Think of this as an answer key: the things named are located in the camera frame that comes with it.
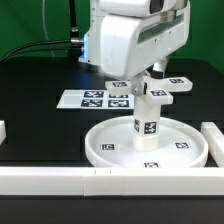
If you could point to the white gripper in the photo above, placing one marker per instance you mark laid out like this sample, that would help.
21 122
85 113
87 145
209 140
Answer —
135 36

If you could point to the white cross-shaped table base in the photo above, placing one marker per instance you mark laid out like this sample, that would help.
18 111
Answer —
158 91

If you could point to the white round table top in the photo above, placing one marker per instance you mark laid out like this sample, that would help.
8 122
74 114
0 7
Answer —
110 144

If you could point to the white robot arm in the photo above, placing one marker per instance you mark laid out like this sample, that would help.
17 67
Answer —
91 48

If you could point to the white marker plate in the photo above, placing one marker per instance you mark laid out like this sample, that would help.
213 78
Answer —
94 99

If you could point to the white right fence bar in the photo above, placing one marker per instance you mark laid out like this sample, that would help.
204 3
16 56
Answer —
215 139

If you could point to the white fence bar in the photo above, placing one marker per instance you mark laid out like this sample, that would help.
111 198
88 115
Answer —
215 139
110 181
2 131

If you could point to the white front fence bar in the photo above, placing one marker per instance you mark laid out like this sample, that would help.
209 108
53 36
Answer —
110 181

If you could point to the white left fence bar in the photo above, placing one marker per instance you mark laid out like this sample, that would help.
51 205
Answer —
2 131

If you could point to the black vertical cable connector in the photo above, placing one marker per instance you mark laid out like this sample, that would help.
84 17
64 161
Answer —
73 22

